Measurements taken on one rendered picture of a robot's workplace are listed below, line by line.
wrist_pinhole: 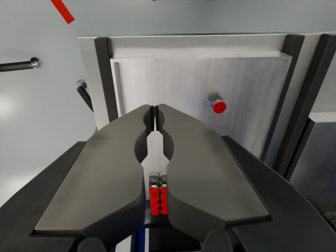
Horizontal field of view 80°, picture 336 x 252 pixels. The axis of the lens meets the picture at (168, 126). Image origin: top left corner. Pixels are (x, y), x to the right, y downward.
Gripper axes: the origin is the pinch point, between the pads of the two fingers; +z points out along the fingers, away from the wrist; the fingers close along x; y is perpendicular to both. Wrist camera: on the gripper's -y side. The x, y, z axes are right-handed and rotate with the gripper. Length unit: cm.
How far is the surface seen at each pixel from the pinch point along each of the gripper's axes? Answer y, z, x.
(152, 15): 1, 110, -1
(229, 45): 0.5, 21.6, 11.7
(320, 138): 19.2, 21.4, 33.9
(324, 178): 31, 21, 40
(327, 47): 0.7, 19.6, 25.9
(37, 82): 36, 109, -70
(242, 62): 3.2, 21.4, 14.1
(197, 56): 1.5, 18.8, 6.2
